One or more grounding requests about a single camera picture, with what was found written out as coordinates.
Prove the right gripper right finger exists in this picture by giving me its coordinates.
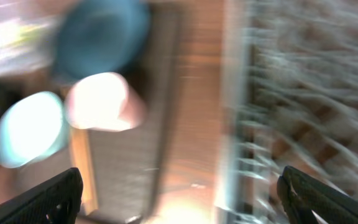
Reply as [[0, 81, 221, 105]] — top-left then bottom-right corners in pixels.
[[277, 166, 358, 224]]

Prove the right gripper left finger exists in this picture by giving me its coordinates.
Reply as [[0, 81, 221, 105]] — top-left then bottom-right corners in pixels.
[[0, 167, 83, 224]]

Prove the upper wooden chopstick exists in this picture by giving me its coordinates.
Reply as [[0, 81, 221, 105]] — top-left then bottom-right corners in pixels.
[[69, 128, 98, 215]]

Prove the yellow green snack wrapper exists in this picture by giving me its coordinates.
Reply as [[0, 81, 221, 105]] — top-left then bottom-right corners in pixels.
[[9, 24, 48, 47]]

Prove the clear plastic bin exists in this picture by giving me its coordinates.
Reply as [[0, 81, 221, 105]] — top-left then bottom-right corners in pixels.
[[0, 0, 60, 78]]

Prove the grey dishwasher rack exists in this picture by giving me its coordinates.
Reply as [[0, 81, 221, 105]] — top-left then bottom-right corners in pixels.
[[214, 0, 358, 223]]

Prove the brown serving tray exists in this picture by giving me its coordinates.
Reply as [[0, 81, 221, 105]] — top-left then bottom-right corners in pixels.
[[14, 2, 180, 223]]

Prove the light blue bowl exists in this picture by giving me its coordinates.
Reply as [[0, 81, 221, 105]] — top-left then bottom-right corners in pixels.
[[0, 91, 70, 169]]

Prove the dark blue plate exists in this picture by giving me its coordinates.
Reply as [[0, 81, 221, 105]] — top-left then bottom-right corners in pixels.
[[53, 0, 151, 80]]

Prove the pink plastic cup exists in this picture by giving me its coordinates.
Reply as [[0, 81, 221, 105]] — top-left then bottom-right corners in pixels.
[[65, 72, 147, 132]]

